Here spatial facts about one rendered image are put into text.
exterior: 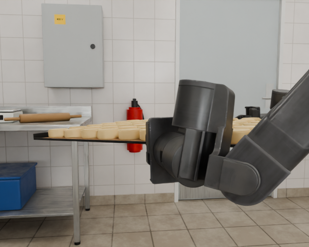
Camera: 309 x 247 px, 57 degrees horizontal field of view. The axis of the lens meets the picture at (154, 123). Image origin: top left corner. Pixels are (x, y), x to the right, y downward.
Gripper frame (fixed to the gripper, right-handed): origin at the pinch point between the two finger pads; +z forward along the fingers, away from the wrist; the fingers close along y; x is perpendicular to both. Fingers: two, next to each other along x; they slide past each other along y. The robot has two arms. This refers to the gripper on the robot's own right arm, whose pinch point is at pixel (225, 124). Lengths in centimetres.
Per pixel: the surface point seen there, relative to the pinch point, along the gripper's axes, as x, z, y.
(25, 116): -141, 87, -1
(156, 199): -196, -18, -92
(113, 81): -198, 20, 26
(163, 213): -170, -19, -96
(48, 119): -147, 73, -4
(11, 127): -127, 93, -8
